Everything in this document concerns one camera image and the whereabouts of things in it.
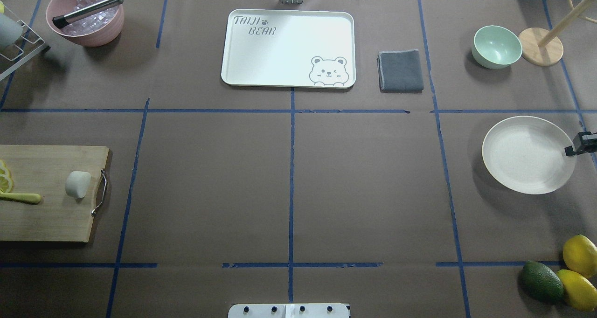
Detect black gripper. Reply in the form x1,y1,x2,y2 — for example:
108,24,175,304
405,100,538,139
564,131,597,157

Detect cream round plate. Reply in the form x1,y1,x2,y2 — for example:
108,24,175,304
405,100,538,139
481,116,576,195

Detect white bear tray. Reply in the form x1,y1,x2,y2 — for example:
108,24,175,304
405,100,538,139
221,8,356,89

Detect yellow lemon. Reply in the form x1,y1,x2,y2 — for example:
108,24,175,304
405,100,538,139
562,235,597,278
556,270,597,312

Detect wooden mug tree stand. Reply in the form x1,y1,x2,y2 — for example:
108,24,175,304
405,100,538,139
518,0,596,67

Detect mint green bowl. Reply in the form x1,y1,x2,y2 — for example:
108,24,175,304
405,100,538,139
471,25,522,69

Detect folded grey cloth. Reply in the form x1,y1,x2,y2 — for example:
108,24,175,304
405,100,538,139
377,49,424,93

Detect pink bowl with ice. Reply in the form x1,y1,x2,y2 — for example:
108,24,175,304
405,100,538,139
46,0,125,47

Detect steel black-tipped tongs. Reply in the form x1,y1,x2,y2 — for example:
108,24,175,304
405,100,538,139
51,0,124,29

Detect wooden cutting board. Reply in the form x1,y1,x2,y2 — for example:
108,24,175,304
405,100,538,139
0,145,109,243

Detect yellow-green plastic knife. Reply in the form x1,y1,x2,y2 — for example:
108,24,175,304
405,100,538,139
0,192,42,205

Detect lemon slice near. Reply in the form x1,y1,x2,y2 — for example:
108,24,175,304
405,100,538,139
0,176,14,193

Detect lemon slice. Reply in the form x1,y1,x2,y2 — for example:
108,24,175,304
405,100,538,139
0,160,10,176
0,166,12,182
0,176,14,193

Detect lemon slice middle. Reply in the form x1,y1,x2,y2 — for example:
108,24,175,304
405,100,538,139
0,166,12,182

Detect lemon slice far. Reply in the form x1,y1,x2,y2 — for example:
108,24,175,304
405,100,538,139
0,160,10,176

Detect grey cup in rack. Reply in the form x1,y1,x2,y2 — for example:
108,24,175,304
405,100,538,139
0,14,23,51

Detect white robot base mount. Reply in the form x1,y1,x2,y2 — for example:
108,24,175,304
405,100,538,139
228,303,351,318

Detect white wire cup rack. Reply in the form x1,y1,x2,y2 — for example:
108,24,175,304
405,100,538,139
0,20,50,80

